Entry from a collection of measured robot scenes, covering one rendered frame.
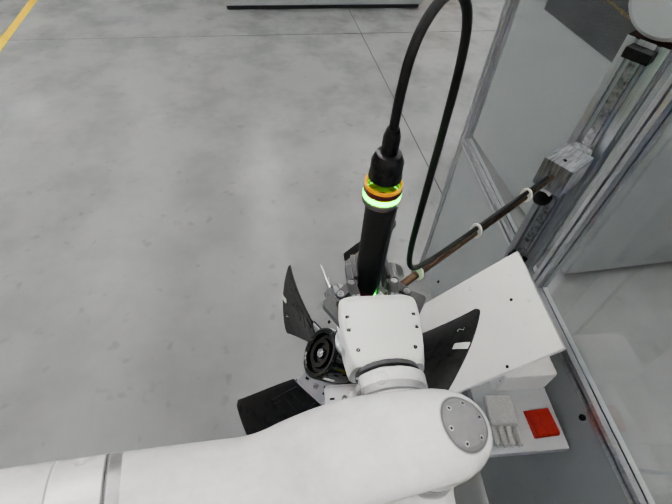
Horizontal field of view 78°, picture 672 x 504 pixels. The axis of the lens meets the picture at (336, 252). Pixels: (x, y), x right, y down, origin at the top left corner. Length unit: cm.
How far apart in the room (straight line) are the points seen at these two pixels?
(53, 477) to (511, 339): 87
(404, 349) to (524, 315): 57
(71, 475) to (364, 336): 30
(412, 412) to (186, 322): 225
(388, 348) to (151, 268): 244
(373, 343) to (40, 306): 258
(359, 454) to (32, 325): 263
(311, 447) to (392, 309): 23
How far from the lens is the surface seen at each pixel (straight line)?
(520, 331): 103
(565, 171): 104
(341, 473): 35
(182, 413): 232
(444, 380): 76
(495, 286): 109
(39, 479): 39
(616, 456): 139
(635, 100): 107
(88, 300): 284
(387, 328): 51
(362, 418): 35
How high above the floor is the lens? 211
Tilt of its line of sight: 49 degrees down
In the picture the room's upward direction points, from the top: 5 degrees clockwise
